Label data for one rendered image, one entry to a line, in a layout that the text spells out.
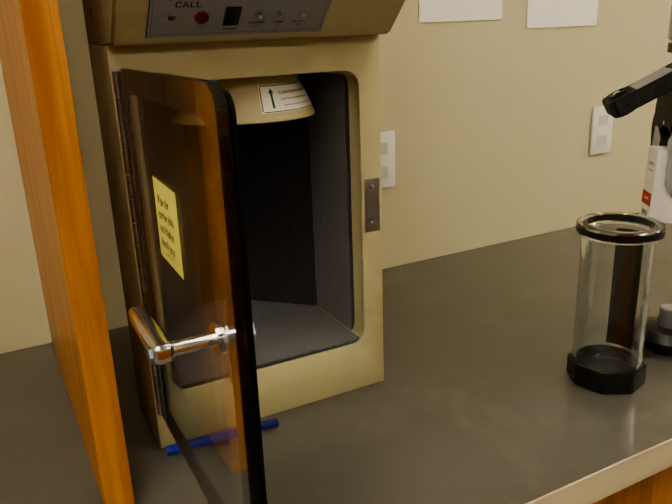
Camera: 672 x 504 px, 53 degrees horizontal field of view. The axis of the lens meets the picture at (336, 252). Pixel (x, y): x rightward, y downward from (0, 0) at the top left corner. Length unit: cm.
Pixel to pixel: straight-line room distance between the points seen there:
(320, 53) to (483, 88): 75
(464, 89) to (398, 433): 84
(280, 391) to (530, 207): 94
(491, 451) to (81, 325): 48
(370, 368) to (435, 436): 15
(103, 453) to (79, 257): 21
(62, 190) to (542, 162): 123
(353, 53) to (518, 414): 50
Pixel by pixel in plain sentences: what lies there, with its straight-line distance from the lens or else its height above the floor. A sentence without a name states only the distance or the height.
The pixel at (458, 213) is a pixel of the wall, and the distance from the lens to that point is 154.
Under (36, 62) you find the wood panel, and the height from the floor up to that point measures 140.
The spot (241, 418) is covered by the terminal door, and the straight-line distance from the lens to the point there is 51.
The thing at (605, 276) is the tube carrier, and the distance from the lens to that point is 93.
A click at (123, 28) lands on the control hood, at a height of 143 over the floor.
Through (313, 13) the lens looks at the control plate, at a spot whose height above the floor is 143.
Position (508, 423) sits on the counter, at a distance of 91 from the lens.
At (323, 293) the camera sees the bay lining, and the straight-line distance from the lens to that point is 101.
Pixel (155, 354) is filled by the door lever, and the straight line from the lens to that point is 51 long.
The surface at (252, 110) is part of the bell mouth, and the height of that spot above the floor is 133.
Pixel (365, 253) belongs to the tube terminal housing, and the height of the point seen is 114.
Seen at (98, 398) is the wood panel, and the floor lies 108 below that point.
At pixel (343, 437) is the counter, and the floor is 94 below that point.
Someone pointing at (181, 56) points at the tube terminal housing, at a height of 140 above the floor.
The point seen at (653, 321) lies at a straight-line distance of 115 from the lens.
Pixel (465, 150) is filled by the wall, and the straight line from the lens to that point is 151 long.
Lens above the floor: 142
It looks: 18 degrees down
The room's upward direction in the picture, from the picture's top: 2 degrees counter-clockwise
